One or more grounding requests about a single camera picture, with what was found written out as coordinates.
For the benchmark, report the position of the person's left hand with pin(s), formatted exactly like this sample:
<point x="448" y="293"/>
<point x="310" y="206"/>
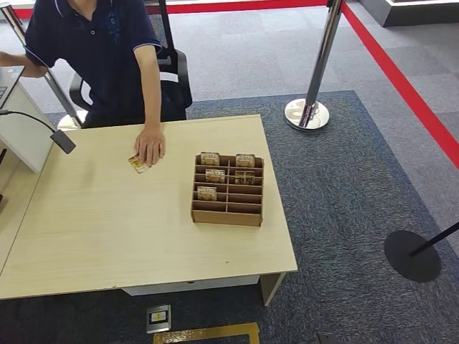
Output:
<point x="150" y="145"/>

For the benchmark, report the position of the brown hotel key card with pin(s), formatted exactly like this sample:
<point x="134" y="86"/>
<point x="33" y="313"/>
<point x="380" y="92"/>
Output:
<point x="207" y="193"/>
<point x="137" y="165"/>
<point x="210" y="158"/>
<point x="215" y="176"/>
<point x="245" y="160"/>

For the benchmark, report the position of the person's left forearm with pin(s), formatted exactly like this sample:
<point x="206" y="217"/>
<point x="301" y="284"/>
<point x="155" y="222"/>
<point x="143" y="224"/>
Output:
<point x="152" y="104"/>

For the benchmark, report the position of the person's right forearm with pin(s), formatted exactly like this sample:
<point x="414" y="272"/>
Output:
<point x="21" y="66"/>

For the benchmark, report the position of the person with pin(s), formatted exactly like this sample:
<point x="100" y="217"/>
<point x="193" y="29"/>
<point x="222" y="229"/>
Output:
<point x="97" y="52"/>

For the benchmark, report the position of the wooden slotted card holder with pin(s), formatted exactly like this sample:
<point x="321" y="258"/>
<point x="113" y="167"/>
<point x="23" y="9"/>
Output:
<point x="222" y="217"/>

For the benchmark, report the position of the black office chair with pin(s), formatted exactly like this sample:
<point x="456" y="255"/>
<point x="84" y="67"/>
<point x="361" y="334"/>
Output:
<point x="179" y="76"/>

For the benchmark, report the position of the light wooden desk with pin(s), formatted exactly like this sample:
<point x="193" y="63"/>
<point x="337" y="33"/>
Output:
<point x="107" y="213"/>

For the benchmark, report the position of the black gooseneck desk microphone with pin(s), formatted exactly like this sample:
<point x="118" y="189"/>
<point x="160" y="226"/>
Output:
<point x="63" y="141"/>

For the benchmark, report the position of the metal floor socket plate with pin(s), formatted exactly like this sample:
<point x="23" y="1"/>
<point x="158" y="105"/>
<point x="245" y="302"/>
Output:
<point x="158" y="319"/>

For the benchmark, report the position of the red barrier belt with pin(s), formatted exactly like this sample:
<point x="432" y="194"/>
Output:
<point x="233" y="7"/>
<point x="394" y="78"/>

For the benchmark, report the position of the laptop computer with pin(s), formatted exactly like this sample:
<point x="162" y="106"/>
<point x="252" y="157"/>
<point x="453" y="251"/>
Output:
<point x="9" y="78"/>

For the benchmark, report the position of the blue grey carpet rug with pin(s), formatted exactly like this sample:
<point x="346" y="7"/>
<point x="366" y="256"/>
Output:
<point x="340" y="166"/>

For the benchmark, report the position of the black stand with round base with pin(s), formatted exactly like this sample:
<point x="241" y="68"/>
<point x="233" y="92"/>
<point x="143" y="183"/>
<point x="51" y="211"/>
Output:
<point x="405" y="259"/>

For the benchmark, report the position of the white and black plinth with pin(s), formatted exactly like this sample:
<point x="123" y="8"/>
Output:
<point x="412" y="16"/>

